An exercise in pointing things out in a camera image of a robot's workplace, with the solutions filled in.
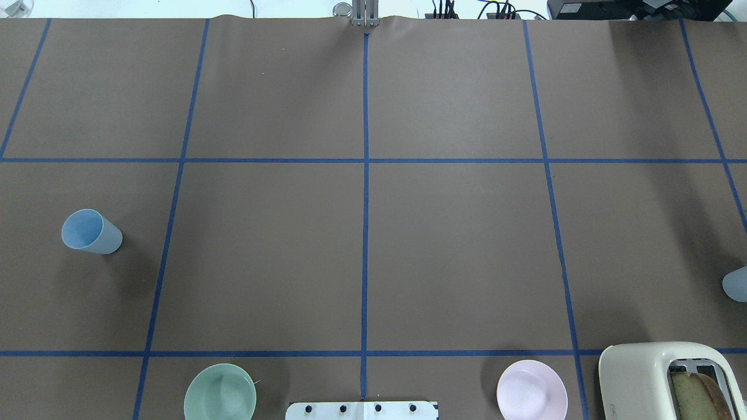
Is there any light blue cup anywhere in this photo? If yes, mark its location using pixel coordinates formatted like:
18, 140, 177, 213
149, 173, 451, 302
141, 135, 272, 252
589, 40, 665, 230
721, 266, 747, 303
61, 208, 123, 255

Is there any small metal tin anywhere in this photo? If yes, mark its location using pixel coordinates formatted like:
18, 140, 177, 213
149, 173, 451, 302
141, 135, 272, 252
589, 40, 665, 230
333, 2, 353, 17

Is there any green bowl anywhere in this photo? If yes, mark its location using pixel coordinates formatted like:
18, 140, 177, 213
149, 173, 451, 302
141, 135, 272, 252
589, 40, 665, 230
183, 363, 258, 419

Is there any pink bowl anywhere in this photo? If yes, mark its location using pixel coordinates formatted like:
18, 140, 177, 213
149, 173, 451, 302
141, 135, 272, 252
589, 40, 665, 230
495, 359, 568, 419

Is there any cream toaster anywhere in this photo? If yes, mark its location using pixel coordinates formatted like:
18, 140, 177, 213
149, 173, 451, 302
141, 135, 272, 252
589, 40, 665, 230
598, 341, 745, 419

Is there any bread slice in toaster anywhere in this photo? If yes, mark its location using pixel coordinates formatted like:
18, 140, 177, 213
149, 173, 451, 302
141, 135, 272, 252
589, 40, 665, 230
671, 372, 733, 419

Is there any aluminium frame post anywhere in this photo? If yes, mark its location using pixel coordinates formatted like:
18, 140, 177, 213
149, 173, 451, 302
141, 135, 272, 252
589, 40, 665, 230
350, 0, 381, 27

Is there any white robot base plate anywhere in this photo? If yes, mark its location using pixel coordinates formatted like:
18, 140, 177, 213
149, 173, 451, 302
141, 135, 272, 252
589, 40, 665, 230
285, 401, 439, 419

